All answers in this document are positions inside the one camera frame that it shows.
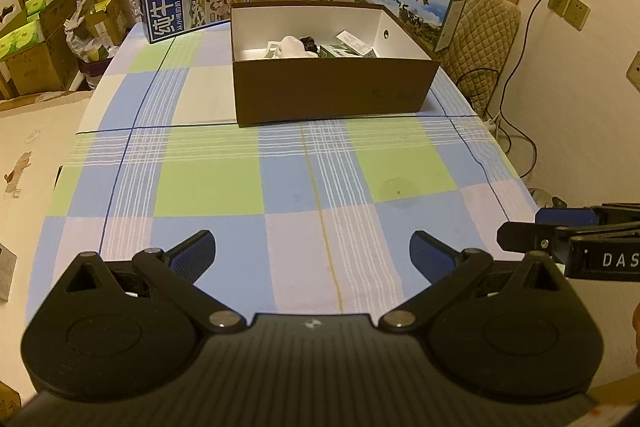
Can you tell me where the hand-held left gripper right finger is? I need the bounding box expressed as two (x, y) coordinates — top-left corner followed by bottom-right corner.
(377, 230), (569, 333)

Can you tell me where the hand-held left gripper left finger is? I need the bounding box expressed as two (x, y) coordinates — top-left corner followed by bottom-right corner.
(62, 229), (248, 335)

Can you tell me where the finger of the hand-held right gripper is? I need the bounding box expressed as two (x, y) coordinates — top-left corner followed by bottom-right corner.
(496, 221), (640, 254)
(535, 203), (640, 228)

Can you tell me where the brown cardboard box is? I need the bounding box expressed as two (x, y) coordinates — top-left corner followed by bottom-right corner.
(230, 0), (441, 128)

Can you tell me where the green and white medicine box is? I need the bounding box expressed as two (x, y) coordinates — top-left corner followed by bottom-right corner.
(319, 43), (367, 58)

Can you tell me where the long white box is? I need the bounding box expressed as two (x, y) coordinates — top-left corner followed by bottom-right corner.
(336, 30), (379, 56)

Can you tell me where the white cloth pouch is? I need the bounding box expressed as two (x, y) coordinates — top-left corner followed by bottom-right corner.
(276, 35), (321, 59)

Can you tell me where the small grey box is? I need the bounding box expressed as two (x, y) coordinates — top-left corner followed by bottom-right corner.
(0, 243), (19, 303)

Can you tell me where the beige printed sheet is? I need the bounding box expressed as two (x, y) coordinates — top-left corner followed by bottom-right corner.
(0, 89), (102, 304)

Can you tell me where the quilted chair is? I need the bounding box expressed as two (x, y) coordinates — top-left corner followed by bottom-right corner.
(440, 0), (522, 118)

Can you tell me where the white plastic bag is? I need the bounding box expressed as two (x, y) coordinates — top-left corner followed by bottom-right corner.
(64, 0), (126, 64)

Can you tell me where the plain cardboard box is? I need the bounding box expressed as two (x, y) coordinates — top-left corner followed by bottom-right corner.
(0, 34), (77, 101)

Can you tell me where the white carrier of green packs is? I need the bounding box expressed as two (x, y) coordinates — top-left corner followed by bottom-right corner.
(0, 0), (44, 61)

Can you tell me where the cardboard box of green packs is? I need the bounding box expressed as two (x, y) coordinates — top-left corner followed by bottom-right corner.
(21, 0), (79, 30)

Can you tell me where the beige wall socket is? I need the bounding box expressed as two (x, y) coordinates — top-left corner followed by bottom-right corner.
(546, 0), (591, 32)

